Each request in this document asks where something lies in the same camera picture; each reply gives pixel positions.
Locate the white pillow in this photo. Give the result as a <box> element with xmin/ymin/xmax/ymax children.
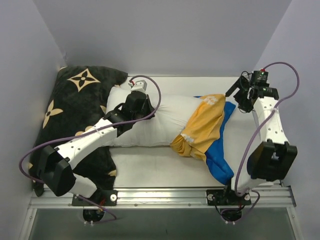
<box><xmin>104</xmin><ymin>94</ymin><xmax>202</xmax><ymax>147</ymax></box>

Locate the blue and orange pillowcase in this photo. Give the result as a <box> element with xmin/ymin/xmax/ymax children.
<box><xmin>170</xmin><ymin>94</ymin><xmax>236</xmax><ymax>185</ymax></box>

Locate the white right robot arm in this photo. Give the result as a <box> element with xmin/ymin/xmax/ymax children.
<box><xmin>221</xmin><ymin>68</ymin><xmax>298</xmax><ymax>205</ymax></box>

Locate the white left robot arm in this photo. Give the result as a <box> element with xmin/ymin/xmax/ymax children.
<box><xmin>37</xmin><ymin>90</ymin><xmax>158</xmax><ymax>206</ymax></box>

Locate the black patterned plush pillow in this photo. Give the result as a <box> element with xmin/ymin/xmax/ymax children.
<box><xmin>34</xmin><ymin>65</ymin><xmax>128</xmax><ymax>190</ymax></box>

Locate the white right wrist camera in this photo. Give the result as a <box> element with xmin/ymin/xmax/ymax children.
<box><xmin>259</xmin><ymin>68</ymin><xmax>266</xmax><ymax>74</ymax></box>

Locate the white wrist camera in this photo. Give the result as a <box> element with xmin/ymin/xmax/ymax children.
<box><xmin>128</xmin><ymin>80</ymin><xmax>147</xmax><ymax>94</ymax></box>
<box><xmin>259</xmin><ymin>68</ymin><xmax>266</xmax><ymax>74</ymax></box>

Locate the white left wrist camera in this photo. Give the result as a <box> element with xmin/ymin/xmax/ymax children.
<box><xmin>128</xmin><ymin>80</ymin><xmax>147</xmax><ymax>94</ymax></box>

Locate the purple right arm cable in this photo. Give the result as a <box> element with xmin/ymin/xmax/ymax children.
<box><xmin>219</xmin><ymin>61</ymin><xmax>300</xmax><ymax>224</ymax></box>

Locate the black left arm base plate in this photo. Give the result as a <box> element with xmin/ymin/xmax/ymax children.
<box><xmin>71</xmin><ymin>189</ymin><xmax>118</xmax><ymax>207</ymax></box>

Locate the aluminium front frame rail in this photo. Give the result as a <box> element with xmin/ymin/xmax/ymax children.
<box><xmin>29</xmin><ymin>184</ymin><xmax>296</xmax><ymax>210</ymax></box>

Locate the aluminium frame rail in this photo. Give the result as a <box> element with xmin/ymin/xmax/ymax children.
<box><xmin>241</xmin><ymin>73</ymin><xmax>285</xmax><ymax>188</ymax></box>
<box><xmin>29</xmin><ymin>184</ymin><xmax>296</xmax><ymax>210</ymax></box>

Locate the aluminium right frame rail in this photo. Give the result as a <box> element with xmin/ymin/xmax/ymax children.
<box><xmin>241</xmin><ymin>73</ymin><xmax>285</xmax><ymax>188</ymax></box>

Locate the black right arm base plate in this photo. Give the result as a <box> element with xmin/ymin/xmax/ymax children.
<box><xmin>205</xmin><ymin>189</ymin><xmax>252</xmax><ymax>207</ymax></box>

